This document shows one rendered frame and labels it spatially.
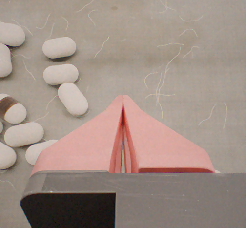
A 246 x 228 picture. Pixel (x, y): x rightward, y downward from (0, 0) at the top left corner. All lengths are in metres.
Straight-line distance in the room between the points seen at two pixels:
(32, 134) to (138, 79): 0.11
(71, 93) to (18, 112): 0.05
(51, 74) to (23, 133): 0.06
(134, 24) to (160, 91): 0.08
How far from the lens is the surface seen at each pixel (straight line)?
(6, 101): 0.21
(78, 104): 0.19
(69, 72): 0.20
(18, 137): 0.20
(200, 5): 0.27
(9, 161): 0.21
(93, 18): 0.25
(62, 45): 0.21
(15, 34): 0.23
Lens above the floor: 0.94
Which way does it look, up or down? 77 degrees down
